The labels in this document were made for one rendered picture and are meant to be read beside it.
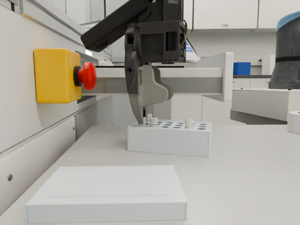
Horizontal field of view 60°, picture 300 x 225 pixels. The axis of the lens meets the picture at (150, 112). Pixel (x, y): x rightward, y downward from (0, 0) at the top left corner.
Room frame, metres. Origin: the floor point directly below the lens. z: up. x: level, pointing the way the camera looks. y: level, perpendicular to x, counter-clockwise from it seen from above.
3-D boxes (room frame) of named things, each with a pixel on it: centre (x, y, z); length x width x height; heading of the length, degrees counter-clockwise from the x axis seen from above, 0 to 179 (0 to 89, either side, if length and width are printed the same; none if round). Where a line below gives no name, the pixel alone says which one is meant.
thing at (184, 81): (0.71, 0.04, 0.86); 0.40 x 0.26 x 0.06; 92
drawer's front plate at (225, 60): (0.71, -0.17, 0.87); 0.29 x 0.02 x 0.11; 2
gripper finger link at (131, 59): (0.40, 0.02, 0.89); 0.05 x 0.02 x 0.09; 164
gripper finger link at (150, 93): (0.40, 0.00, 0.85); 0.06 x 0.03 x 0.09; 74
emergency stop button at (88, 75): (0.38, 0.09, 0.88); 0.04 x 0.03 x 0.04; 2
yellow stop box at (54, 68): (0.38, 0.13, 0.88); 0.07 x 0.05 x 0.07; 2
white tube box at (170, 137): (0.42, -0.04, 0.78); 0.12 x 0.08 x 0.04; 75
